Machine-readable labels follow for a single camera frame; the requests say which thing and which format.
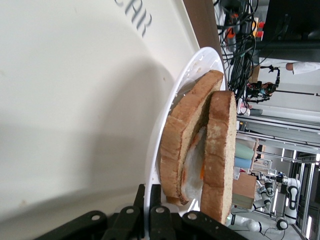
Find cream bear print tray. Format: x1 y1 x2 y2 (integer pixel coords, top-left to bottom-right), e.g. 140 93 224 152
0 0 201 240

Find pale green cup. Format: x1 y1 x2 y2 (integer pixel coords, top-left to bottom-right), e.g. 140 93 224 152
234 141 255 160

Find person in white coat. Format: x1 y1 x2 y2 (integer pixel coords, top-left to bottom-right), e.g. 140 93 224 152
259 59 320 76

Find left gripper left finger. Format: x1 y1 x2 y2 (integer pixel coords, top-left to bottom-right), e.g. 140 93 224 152
32 183 146 240

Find pale blue cup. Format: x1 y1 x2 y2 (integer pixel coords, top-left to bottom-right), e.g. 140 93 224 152
233 156 253 170

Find brown bread slice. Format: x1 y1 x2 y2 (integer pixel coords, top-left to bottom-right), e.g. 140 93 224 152
199 90 237 225
159 69 225 206

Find grey metal frame beams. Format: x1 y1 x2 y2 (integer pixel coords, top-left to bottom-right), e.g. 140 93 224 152
236 113 320 151

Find toy fried egg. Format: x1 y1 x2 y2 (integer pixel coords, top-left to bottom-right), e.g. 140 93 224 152
181 126 207 200

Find black cable bundle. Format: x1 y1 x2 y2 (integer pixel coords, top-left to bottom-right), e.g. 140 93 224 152
214 0 266 101

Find black monitor screen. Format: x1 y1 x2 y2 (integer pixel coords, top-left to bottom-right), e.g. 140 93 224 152
257 0 320 63

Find white round plate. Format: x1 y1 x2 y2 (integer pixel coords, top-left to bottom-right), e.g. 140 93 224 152
144 46 229 226

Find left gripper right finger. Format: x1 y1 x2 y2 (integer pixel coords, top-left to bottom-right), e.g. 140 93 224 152
149 184 248 240

